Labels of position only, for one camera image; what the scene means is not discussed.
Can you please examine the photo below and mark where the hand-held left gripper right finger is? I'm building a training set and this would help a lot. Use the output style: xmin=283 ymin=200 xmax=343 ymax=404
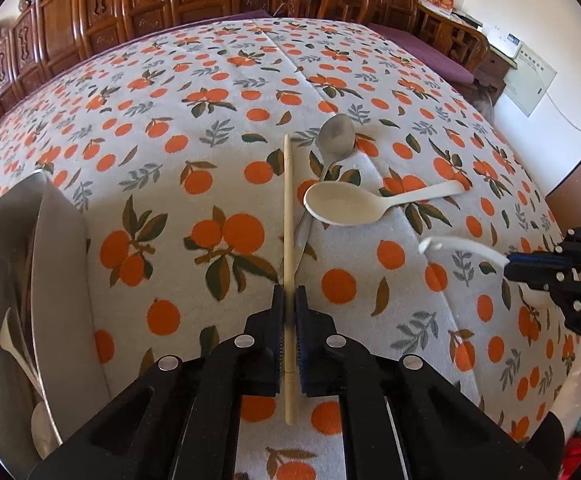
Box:
xmin=296 ymin=285 xmax=553 ymax=480

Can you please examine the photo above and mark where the large cream plastic spoon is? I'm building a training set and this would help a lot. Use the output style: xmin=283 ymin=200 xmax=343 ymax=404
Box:
xmin=303 ymin=180 xmax=465 ymax=226

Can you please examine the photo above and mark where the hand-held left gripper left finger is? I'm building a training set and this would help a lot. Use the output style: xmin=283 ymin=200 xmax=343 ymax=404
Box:
xmin=28 ymin=285 xmax=287 ymax=480

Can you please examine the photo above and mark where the grey metal tray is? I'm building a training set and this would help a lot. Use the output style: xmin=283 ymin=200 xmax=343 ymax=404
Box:
xmin=0 ymin=169 xmax=112 ymax=463

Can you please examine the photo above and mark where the white wall cable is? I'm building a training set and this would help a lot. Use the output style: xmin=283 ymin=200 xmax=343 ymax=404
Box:
xmin=543 ymin=87 xmax=581 ymax=142

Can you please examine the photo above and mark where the white desk device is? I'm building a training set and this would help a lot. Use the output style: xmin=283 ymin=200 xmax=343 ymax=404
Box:
xmin=489 ymin=31 xmax=522 ymax=59

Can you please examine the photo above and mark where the small wooden cabinet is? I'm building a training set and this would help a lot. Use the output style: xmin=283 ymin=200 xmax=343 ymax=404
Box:
xmin=477 ymin=45 xmax=513 ymax=103

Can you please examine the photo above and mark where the dark cloth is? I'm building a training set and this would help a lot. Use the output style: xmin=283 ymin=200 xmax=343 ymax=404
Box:
xmin=520 ymin=409 xmax=567 ymax=480

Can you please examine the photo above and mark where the light wooden chopstick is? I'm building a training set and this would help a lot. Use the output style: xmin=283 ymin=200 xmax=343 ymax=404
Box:
xmin=282 ymin=133 xmax=299 ymax=427

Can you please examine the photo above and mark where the flat white box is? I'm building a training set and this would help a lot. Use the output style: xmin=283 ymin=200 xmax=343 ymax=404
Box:
xmin=451 ymin=9 xmax=485 ymax=30

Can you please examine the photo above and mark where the orange print tablecloth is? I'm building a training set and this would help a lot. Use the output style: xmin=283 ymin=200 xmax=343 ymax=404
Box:
xmin=0 ymin=17 xmax=581 ymax=480

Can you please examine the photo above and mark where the lattice back wooden chair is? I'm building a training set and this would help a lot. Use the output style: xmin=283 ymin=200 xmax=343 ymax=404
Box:
xmin=414 ymin=4 xmax=492 ymax=73

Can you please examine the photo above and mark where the pale wall panel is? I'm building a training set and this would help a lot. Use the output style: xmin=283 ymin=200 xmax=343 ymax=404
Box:
xmin=504 ymin=42 xmax=558 ymax=119

